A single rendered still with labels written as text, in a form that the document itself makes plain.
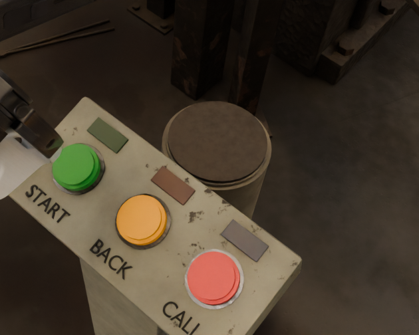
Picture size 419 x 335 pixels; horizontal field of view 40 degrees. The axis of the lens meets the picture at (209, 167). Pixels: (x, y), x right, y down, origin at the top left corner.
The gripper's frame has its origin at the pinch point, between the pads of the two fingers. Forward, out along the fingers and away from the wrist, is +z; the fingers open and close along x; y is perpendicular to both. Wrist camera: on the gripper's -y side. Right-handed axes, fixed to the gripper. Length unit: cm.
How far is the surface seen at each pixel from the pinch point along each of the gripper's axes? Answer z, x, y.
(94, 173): 5.9, 1.7, -0.6
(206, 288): 5.6, 15.1, 0.9
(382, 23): 92, -7, -78
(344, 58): 86, -8, -61
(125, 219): 5.6, 6.5, 0.7
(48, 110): 74, -50, -8
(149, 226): 5.6, 8.5, 0.0
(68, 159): 5.6, -0.9, -0.1
